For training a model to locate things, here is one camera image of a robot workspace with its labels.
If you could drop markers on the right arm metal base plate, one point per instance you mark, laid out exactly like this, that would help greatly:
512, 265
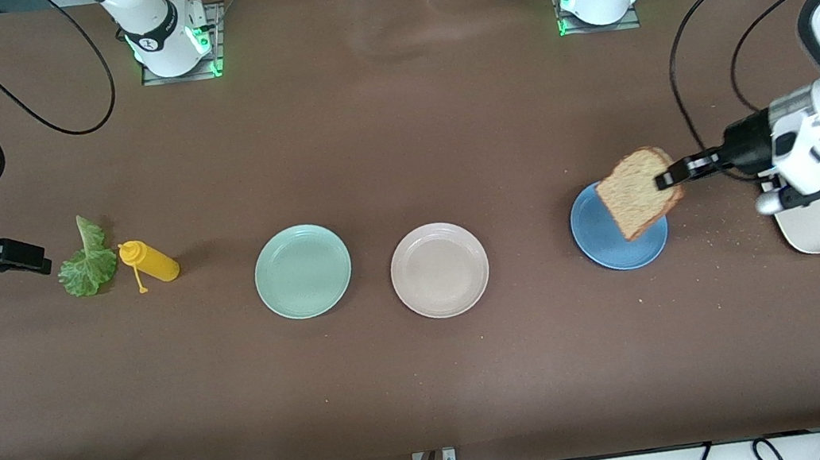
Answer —
219, 36

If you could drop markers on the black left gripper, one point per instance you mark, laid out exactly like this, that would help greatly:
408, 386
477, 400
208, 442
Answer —
746, 143

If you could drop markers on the beige plate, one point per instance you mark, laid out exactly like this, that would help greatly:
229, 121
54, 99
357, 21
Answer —
440, 270

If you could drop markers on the blue plate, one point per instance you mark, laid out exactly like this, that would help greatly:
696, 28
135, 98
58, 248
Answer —
596, 244

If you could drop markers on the mint green plate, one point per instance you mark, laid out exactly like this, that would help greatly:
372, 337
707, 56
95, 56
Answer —
303, 271

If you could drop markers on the yellow squeeze bottle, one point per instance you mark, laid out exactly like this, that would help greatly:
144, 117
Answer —
154, 262

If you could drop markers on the green lettuce leaf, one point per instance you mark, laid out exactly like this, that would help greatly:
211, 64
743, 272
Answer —
88, 267

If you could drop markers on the brown bread slice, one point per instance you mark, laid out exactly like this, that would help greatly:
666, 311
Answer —
638, 194

